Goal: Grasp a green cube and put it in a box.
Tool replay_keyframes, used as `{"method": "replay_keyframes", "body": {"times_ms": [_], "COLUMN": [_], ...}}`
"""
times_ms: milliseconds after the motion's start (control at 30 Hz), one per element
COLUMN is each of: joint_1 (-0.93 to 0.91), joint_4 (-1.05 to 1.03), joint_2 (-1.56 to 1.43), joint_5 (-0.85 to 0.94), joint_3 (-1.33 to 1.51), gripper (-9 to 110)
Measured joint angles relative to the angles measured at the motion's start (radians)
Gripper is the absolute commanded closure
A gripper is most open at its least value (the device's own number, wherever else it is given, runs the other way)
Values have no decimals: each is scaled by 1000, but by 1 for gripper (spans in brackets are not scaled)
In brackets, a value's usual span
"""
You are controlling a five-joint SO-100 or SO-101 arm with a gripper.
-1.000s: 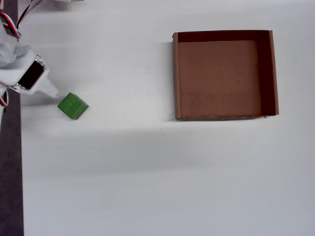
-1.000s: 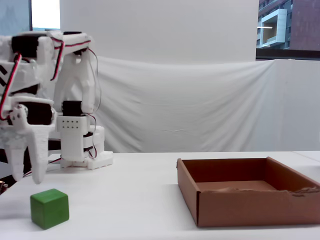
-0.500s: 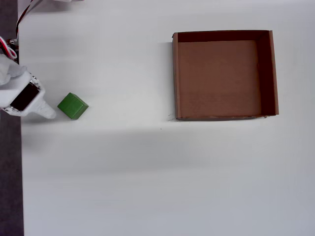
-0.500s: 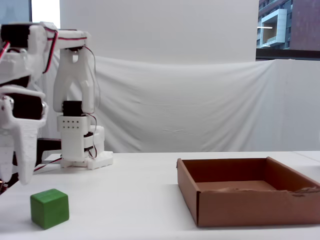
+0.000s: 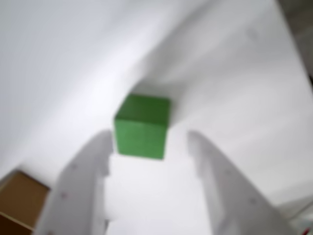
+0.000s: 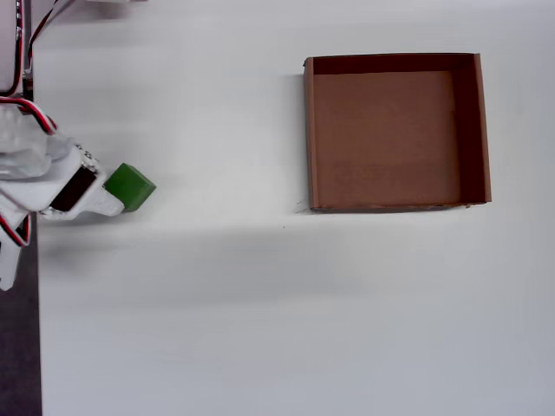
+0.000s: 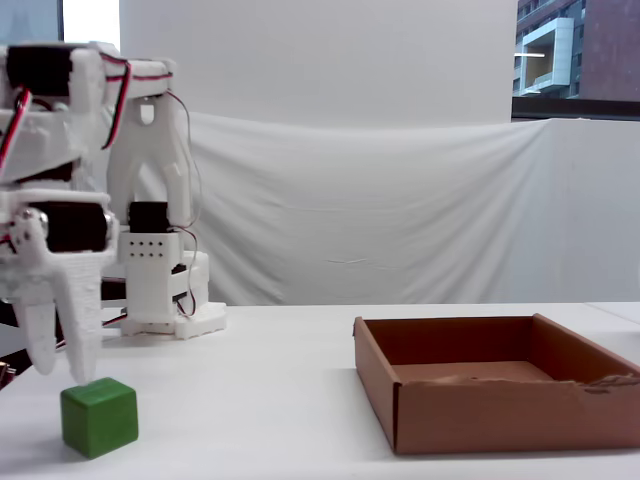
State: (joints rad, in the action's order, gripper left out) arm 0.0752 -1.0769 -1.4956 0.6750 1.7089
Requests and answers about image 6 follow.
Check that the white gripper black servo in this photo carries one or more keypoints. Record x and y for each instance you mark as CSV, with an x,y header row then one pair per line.
x,y
75,189

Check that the green cube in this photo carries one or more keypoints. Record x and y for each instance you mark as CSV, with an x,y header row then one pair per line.
x,y
132,184

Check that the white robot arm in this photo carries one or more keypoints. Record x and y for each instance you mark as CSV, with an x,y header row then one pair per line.
x,y
21,143

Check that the brown cardboard box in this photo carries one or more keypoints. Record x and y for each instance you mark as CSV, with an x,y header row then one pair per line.
x,y
381,138

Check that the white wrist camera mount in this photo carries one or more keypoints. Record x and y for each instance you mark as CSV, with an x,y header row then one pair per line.
x,y
6,268

